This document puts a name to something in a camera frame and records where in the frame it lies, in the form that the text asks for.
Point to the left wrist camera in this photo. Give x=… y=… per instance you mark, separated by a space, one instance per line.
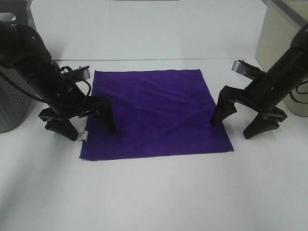
x=79 y=74

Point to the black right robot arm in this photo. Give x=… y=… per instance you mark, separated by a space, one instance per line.
x=292 y=67

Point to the grey perforated laundry basket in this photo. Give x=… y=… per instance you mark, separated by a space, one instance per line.
x=13 y=103

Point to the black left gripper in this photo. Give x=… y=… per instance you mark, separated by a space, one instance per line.
x=66 y=101

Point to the beige plastic bin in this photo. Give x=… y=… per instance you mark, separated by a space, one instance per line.
x=283 y=19

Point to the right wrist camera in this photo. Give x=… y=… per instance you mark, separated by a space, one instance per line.
x=246 y=70

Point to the purple towel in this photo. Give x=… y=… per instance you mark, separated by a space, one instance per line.
x=157 y=113

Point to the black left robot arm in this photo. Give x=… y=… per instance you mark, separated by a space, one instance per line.
x=22 y=49

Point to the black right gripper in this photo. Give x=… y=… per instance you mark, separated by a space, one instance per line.
x=260 y=95

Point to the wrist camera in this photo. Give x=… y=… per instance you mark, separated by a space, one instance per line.
x=79 y=74
x=246 y=70

